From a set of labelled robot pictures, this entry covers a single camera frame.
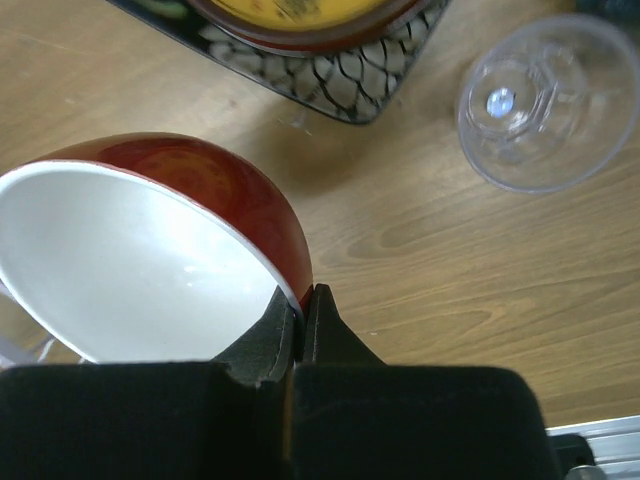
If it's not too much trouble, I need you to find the red bowl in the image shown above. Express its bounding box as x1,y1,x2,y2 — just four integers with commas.
1,132,313,363

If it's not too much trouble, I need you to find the amber glass plate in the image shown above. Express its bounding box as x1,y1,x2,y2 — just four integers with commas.
190,0,418,33

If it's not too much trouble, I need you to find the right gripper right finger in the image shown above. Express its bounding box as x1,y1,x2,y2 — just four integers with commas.
292,284,561,479

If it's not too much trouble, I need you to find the clear glass cup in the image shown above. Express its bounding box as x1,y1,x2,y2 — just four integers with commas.
456,14,639,194

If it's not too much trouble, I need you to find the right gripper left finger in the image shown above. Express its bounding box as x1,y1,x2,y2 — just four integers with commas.
1,291,295,479

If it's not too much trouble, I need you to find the red floral oval plate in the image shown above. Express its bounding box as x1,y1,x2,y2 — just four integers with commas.
200,0,434,54

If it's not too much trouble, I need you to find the black floral square plate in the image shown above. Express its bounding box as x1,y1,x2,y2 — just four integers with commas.
111,1,449,125

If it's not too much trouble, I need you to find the aluminium frame rail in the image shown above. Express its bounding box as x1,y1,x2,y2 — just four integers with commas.
547,415,639,479

